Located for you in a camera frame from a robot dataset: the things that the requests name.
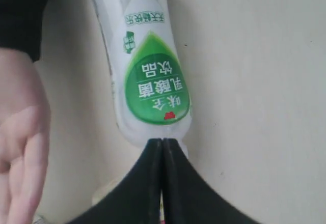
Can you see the white bottle green label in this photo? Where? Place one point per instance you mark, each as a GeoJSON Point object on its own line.
{"type": "Point", "coordinates": [150, 94]}

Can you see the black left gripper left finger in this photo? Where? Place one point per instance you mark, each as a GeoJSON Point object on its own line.
{"type": "Point", "coordinates": [136, 199]}

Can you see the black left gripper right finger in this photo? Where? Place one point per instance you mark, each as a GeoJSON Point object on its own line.
{"type": "Point", "coordinates": [187, 197]}

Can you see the open bare human hand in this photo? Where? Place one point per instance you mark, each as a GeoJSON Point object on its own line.
{"type": "Point", "coordinates": [25, 127]}

